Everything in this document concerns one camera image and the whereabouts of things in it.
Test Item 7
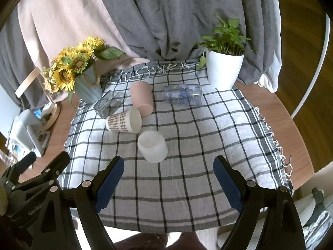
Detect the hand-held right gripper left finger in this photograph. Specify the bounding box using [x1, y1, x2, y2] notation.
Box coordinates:
[31, 156, 125, 250]

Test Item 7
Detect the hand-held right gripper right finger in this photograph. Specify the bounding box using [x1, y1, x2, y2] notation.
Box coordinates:
[213, 156, 306, 250]

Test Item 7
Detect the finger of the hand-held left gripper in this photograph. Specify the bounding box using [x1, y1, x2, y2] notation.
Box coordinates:
[0, 151, 37, 183]
[10, 151, 70, 198]

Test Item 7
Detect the white frosted cup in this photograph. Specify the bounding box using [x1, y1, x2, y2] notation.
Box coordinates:
[137, 131, 169, 164]

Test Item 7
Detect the houndstooth paper cup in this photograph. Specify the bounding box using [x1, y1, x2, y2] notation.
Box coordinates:
[106, 107, 142, 134]

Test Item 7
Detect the grey square glass cup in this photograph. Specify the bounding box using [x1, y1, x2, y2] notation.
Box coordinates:
[93, 90, 123, 119]

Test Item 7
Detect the pink cup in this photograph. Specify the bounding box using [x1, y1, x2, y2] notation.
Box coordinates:
[130, 81, 154, 117]

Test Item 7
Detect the clear printed glass cup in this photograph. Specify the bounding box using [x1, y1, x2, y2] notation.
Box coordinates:
[163, 83, 204, 106]

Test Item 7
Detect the white appliance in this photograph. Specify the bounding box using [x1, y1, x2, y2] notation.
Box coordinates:
[9, 109, 51, 158]

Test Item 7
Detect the round wooden stand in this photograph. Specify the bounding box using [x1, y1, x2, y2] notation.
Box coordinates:
[42, 103, 61, 131]

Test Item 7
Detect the grey checkered tablecloth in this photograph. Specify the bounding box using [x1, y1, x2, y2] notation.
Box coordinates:
[57, 60, 296, 233]

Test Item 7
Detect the white cloth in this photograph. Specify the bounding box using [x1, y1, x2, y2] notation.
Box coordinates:
[196, 225, 236, 250]

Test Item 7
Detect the pale blue ribbed vase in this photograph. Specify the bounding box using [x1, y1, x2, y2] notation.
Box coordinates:
[74, 66, 104, 105]

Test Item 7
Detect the wooden chair backrest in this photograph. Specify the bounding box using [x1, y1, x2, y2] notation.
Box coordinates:
[15, 68, 43, 99]

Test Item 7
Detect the pile of grey clothes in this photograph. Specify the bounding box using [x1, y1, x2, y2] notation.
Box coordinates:
[297, 187, 333, 250]

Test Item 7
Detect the sunflower bouquet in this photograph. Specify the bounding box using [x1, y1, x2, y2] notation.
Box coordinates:
[42, 36, 128, 105]

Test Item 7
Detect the white ribbed plant pot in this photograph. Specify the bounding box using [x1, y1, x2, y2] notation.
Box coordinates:
[206, 50, 245, 89]

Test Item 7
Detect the white curved tube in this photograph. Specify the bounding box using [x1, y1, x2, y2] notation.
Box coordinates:
[290, 13, 331, 119]

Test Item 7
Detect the beige curtain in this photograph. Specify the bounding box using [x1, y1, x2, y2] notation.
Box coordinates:
[17, 0, 151, 102]

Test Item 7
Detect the green pothos plant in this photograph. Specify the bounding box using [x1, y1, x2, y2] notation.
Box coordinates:
[195, 13, 261, 69]

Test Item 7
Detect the grey curtain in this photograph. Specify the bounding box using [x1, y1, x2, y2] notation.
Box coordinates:
[0, 0, 283, 110]

